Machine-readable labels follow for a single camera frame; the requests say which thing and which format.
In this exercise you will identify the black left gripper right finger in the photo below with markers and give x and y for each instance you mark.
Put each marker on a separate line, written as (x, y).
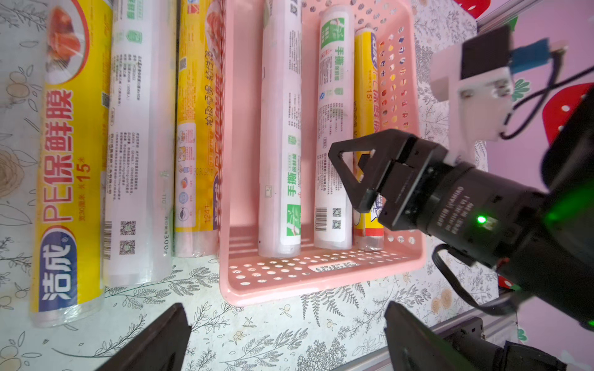
(413, 346)

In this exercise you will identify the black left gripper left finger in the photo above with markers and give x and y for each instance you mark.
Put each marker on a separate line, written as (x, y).
(160, 346)

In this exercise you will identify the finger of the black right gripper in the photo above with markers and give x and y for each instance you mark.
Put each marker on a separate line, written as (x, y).
(364, 164)

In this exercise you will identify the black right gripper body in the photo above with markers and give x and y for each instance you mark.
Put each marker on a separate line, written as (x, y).
(416, 184)

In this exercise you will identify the white green plastic wrap roll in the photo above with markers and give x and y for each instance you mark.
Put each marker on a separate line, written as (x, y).
(138, 236)
(333, 220)

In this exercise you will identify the yellow plastic wrap roll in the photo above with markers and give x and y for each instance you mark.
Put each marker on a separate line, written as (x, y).
(66, 255)
(369, 234)
(198, 129)

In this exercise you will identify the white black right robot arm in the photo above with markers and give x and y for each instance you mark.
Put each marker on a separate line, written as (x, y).
(542, 242)

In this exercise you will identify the pink perforated plastic basket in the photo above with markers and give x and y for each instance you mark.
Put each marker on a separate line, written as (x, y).
(246, 277)

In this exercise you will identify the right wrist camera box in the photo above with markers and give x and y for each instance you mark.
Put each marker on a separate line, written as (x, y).
(476, 78)

